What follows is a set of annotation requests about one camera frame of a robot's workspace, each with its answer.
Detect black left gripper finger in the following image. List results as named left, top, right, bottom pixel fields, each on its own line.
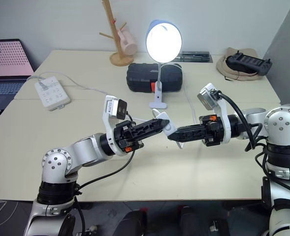
left=133, top=126, right=165, bottom=143
left=131, top=118, right=170, bottom=132

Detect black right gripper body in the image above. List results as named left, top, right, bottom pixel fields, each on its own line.
left=199, top=115, right=226, bottom=147

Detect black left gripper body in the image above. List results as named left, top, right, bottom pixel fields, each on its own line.
left=114, top=119, right=145, bottom=153

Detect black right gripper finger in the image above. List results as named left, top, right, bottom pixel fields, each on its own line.
left=176, top=124, right=205, bottom=133
left=167, top=131, right=206, bottom=144

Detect white lamp cord switch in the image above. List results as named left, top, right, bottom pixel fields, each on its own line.
left=151, top=109, right=178, bottom=136

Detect white clip desk lamp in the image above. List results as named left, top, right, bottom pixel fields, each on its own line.
left=145, top=19, right=184, bottom=110

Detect black zip case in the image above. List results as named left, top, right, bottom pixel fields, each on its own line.
left=126, top=62, right=184, bottom=93

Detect beige bucket hat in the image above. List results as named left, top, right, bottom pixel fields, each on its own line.
left=216, top=47, right=265, bottom=82

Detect black flat tray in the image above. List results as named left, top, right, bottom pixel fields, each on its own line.
left=174, top=51, right=214, bottom=63

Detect black handheld controller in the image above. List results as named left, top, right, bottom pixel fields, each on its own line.
left=226, top=51, right=273, bottom=77

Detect white power strip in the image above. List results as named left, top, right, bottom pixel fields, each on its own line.
left=34, top=76, right=72, bottom=112

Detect pink mug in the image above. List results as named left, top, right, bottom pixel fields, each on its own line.
left=117, top=26, right=137, bottom=56

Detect dark rounded shape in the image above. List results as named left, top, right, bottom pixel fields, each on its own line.
left=178, top=206, right=206, bottom=236
left=114, top=207, right=148, bottom=236

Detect wooden mug tree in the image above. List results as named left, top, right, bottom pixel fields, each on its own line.
left=98, top=0, right=135, bottom=66

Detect open laptop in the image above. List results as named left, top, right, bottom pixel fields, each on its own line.
left=0, top=38, right=35, bottom=127

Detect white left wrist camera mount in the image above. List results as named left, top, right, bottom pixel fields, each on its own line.
left=102, top=95, right=129, bottom=157

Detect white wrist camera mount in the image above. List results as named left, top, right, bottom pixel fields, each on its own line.
left=102, top=95, right=129, bottom=157
left=196, top=83, right=232, bottom=144

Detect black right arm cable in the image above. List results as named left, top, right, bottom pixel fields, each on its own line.
left=215, top=90, right=265, bottom=152

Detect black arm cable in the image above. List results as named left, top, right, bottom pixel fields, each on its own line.
left=74, top=150, right=136, bottom=196
left=215, top=90, right=265, bottom=152

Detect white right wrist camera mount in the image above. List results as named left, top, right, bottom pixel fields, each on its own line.
left=196, top=83, right=232, bottom=144

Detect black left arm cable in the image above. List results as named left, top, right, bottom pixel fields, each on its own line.
left=74, top=150, right=136, bottom=196

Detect white lamp cord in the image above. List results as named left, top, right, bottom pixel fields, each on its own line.
left=37, top=64, right=200, bottom=150

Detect white power strip cable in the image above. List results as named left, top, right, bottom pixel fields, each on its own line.
left=26, top=73, right=43, bottom=82

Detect thin white floor cables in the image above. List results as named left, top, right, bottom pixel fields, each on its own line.
left=0, top=198, right=21, bottom=228

